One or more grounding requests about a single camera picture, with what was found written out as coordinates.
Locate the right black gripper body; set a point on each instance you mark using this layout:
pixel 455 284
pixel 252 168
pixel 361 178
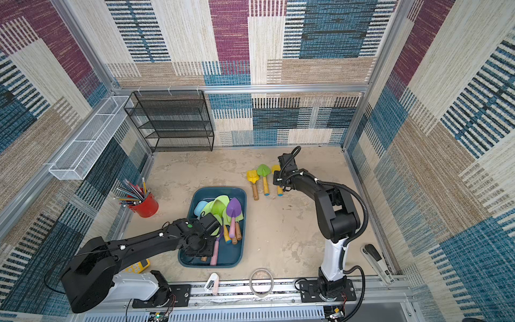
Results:
pixel 279 179

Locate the green shovel yellow handle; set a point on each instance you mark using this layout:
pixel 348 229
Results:
pixel 263 171

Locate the yellow shovel wooden handle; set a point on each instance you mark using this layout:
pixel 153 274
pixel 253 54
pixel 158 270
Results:
pixel 253 178

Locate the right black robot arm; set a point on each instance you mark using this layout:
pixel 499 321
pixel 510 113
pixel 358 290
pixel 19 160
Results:
pixel 342 217

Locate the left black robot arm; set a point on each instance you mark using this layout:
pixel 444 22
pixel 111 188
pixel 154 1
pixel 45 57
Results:
pixel 96 273

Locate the teal plastic storage box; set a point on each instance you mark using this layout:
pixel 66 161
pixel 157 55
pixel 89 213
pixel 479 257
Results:
pixel 229 255

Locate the pink white small device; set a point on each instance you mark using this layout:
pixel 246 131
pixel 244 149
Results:
pixel 212 285

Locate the red pencil cup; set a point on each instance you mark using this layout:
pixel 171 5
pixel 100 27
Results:
pixel 146 208

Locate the white black stapler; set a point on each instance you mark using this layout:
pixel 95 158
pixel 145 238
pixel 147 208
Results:
pixel 377 262

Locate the light green shovel wooden handle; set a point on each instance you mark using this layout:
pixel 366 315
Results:
pixel 216 207

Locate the purple shovel long pink handle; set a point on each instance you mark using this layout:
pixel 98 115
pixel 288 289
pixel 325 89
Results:
pixel 214 258

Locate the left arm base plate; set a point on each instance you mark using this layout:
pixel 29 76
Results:
pixel 177 296

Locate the black wire shelf rack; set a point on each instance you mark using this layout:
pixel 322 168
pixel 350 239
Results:
pixel 172 121

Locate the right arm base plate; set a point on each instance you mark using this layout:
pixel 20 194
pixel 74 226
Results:
pixel 314 291

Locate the white wire mesh basket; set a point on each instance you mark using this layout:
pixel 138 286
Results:
pixel 77 160

